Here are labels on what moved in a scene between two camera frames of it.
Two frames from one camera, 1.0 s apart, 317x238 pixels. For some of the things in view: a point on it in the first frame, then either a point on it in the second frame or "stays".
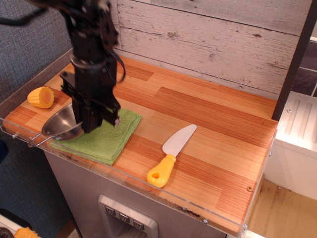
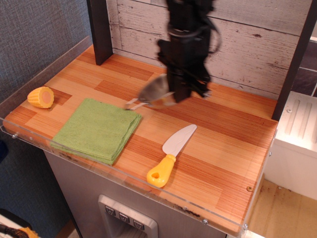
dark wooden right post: [296, 61] stays
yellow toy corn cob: [42, 97] stays
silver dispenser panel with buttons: [120, 221] stays
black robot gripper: [96, 82] to [184, 54]
